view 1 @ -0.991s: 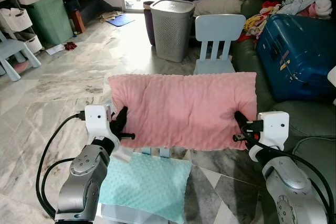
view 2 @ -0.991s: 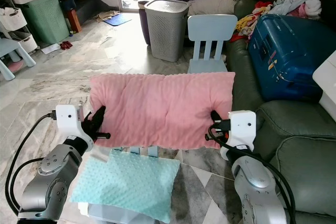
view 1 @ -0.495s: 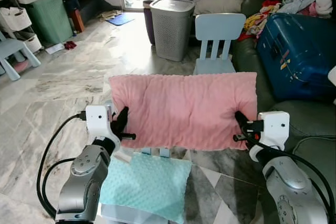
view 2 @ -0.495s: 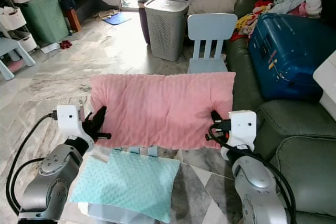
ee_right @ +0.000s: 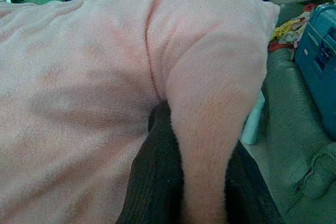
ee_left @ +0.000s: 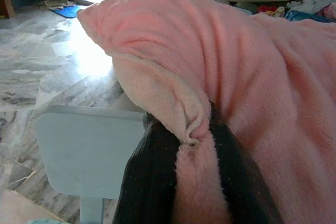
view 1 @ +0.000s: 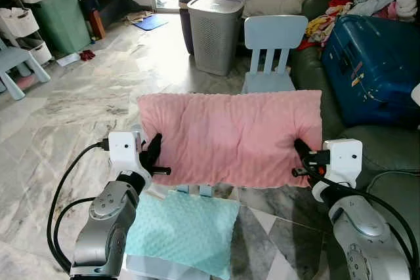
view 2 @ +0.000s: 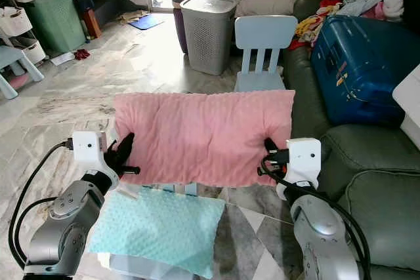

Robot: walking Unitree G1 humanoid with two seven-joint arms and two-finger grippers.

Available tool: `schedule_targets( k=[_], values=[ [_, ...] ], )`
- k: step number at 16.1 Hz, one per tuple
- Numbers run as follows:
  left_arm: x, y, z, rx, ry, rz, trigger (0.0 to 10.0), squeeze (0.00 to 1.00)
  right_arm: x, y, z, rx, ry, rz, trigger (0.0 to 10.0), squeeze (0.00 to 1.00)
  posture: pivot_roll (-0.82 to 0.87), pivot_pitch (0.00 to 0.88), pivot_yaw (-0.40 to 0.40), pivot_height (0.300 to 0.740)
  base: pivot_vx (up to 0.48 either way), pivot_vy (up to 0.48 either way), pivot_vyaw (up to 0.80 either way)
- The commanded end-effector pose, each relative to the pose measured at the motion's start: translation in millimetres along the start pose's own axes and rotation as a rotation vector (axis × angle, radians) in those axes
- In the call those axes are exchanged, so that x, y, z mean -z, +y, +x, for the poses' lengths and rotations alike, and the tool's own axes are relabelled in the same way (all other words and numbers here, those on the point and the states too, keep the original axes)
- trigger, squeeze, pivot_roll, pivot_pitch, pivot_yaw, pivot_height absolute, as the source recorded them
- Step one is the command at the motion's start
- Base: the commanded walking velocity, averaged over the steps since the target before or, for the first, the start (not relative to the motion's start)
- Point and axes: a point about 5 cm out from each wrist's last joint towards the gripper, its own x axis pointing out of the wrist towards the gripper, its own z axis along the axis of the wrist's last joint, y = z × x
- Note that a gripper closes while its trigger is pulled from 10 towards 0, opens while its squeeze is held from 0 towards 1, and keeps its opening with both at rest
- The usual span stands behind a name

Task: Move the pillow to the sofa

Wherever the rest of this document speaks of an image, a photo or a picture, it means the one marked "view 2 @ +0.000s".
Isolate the brown wooden object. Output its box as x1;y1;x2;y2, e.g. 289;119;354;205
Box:
82;9;103;39

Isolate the white paper sheet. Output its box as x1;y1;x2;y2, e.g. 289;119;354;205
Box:
49;51;77;66

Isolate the dark slim bin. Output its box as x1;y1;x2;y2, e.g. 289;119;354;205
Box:
172;0;186;54

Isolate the green plastic bin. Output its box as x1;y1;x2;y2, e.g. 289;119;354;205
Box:
28;0;87;55

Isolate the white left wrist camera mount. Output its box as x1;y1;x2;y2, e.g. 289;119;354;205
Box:
71;130;110;173

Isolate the blue hard suitcase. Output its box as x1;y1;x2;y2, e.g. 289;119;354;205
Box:
310;14;420;127

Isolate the blue floor mat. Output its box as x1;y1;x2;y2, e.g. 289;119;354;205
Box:
127;12;165;31

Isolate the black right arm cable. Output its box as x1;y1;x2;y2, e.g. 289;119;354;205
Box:
259;155;373;280

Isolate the pink dotted pillow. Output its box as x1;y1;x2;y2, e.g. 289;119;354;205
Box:
112;89;297;188

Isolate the teal dotted pillow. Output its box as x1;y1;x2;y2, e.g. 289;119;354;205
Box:
85;186;227;280

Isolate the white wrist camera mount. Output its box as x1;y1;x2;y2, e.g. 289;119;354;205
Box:
71;130;110;173
277;137;323;201

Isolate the light blue kids stool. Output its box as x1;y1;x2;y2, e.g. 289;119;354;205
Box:
0;44;45;101

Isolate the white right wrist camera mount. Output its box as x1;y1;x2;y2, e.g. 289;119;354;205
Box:
277;137;323;201

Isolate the grey-green leather sofa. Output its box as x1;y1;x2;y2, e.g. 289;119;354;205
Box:
281;0;420;280

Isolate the cream pillow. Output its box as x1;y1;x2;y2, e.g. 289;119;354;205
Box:
235;0;299;18

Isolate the colourful clothes pile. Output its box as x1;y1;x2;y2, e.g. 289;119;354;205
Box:
294;0;409;50

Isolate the small white storage basket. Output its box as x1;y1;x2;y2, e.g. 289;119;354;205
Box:
15;36;47;64

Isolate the grey perforated laundry basket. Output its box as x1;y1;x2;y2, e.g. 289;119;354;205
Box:
179;0;238;76

